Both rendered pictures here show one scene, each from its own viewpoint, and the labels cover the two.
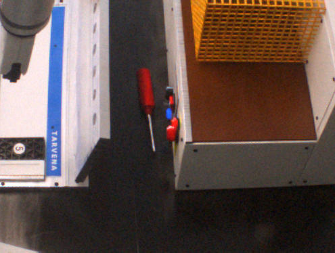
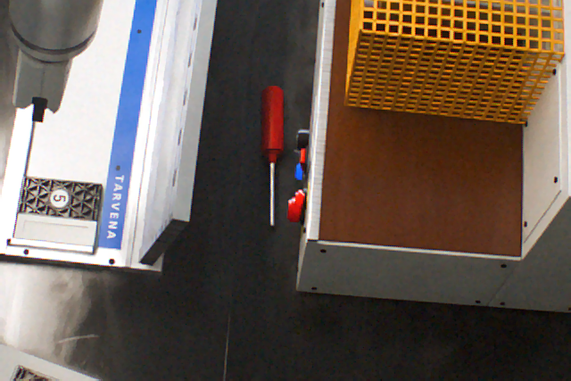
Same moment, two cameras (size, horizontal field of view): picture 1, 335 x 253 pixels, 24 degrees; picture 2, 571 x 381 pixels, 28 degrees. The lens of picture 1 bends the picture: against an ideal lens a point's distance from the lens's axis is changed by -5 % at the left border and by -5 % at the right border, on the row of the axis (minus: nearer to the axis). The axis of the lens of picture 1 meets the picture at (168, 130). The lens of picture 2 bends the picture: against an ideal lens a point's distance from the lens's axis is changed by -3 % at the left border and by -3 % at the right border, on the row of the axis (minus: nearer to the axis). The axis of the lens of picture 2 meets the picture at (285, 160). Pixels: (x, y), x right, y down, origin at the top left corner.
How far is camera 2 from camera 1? 23 cm
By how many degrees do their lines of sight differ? 7
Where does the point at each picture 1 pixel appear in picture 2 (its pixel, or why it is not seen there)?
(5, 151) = (37, 199)
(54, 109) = (124, 139)
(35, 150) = (85, 203)
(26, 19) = (48, 41)
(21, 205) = (53, 288)
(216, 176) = (358, 283)
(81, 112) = (161, 157)
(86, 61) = (179, 71)
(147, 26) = (291, 12)
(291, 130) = (481, 236)
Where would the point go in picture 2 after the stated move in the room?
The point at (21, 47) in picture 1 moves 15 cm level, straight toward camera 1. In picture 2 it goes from (45, 78) to (46, 231)
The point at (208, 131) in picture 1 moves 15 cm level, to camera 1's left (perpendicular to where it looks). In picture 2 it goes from (345, 225) to (206, 186)
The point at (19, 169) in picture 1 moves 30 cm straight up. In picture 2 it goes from (54, 232) to (12, 128)
